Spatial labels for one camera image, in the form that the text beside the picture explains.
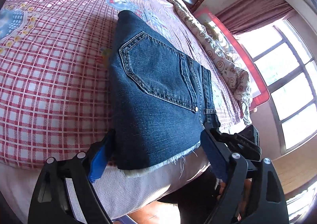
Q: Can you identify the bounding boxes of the mauve curtain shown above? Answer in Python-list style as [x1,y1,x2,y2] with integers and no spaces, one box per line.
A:
[215,0,296,35]

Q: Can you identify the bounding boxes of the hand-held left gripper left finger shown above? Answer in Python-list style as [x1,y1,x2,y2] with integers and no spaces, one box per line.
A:
[28,129,117,224]

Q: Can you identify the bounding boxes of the bed with pink checked sheet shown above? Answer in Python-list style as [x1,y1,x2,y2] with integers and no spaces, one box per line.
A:
[0,0,248,219]

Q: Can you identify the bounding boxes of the person's leg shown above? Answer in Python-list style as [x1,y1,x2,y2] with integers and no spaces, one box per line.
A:
[158,162,223,224]

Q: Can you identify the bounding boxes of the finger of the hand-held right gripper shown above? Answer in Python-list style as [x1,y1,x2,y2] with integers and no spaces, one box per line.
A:
[218,132,262,162]

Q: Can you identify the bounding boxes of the window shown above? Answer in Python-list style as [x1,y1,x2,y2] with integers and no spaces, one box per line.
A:
[238,16,317,217]

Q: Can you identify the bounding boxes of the swirl patterned quilt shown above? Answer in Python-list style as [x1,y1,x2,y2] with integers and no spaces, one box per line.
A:
[156,0,252,125]

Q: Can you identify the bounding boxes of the red bed guard rail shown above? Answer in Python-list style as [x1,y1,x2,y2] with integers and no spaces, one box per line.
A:
[193,9,270,113]

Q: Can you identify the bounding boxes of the blue denim pants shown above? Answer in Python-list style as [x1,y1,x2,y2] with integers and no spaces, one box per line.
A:
[108,10,221,171]

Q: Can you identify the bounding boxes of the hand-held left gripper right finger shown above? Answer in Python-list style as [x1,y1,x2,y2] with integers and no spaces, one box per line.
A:
[200,129,289,224]

